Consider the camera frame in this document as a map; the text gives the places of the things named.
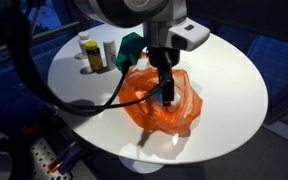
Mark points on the white tube bottle blue logo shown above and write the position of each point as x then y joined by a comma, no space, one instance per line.
110,54

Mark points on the perforated metal plate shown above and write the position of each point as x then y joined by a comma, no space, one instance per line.
42,155

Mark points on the blue mint bottle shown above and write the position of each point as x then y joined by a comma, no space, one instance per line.
163,101

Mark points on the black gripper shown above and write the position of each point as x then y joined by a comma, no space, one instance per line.
157,58

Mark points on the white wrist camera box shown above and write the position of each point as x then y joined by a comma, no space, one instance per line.
187,39

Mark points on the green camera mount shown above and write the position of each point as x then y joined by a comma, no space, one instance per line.
130,49

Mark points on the orange handled clamp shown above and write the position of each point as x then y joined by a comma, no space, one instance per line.
66,160

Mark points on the orange plastic bag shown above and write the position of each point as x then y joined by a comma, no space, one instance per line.
151,116

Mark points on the amber bottle yellow cap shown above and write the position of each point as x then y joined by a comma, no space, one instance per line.
94,55

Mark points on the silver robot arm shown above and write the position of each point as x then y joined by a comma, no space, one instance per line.
156,17

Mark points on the white pill bottle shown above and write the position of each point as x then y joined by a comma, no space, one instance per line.
83,37

